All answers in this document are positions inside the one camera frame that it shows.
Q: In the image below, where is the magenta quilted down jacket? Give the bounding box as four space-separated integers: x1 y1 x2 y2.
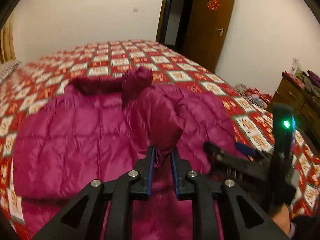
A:
12 68 237 239

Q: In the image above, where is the clothes pile on dresser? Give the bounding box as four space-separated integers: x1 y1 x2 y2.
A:
296 70 319 99

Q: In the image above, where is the person right hand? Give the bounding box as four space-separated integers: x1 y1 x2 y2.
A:
272 204 296 239

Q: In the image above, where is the brown wooden dresser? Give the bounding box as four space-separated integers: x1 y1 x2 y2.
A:
267 77 319 151

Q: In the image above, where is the pink box on dresser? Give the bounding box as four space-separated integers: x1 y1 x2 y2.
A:
282 71 305 90

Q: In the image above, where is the white card on dresser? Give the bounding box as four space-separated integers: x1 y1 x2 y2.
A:
290 58 301 75

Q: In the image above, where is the red patterned bed quilt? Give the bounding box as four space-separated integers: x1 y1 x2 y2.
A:
0 39 320 240

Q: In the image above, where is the brown wooden door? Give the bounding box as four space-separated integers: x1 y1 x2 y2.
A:
182 0 235 73

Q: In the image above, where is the red double happiness decoration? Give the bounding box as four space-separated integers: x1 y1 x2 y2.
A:
207 0 222 11

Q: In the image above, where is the striped grey pillow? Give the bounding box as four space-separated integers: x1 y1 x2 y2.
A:
0 60 21 82

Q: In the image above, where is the beige patterned curtain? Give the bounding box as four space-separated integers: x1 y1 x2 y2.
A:
1 18 16 63

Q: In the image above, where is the metal door handle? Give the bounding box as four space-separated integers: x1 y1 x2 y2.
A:
216 28 224 36

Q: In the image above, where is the dark wooden door frame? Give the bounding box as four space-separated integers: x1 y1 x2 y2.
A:
156 0 194 53

